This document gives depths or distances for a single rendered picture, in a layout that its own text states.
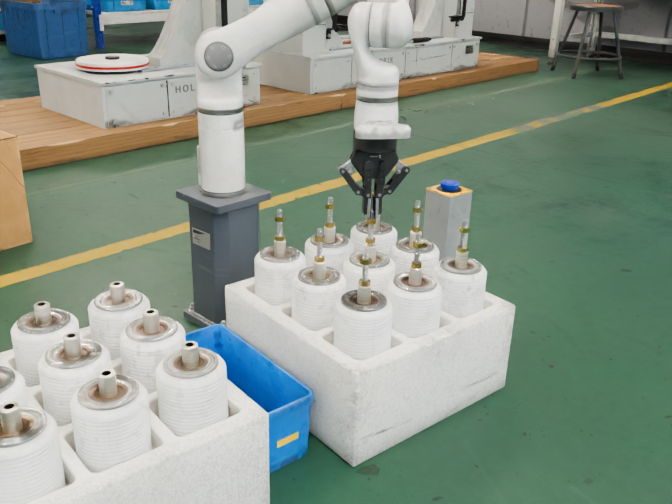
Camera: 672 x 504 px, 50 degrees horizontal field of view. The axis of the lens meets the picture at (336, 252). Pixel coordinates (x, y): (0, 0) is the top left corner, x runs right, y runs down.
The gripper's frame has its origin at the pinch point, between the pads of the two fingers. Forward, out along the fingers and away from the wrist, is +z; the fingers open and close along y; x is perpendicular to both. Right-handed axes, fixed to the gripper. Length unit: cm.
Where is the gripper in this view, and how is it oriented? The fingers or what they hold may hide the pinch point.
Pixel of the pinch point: (372, 206)
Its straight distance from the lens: 130.0
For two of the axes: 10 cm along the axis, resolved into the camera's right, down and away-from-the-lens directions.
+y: -9.9, 0.3, -1.3
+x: 1.4, 4.0, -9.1
